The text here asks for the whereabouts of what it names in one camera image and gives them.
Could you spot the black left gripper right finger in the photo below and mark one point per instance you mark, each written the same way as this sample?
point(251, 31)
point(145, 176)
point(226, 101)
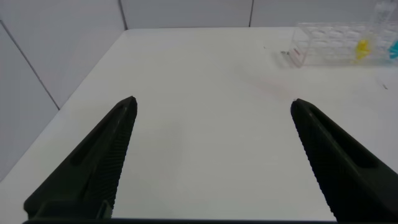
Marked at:
point(342, 165)

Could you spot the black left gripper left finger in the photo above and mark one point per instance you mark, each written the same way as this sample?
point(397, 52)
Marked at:
point(90, 161)

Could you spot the test tube with yellow liquid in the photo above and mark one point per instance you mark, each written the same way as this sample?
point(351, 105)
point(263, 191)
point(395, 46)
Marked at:
point(362, 49)

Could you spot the clear plastic test tube rack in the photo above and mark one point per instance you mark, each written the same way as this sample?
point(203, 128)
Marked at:
point(329, 40)

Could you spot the test tube with blue liquid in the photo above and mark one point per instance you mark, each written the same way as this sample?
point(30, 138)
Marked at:
point(394, 49)

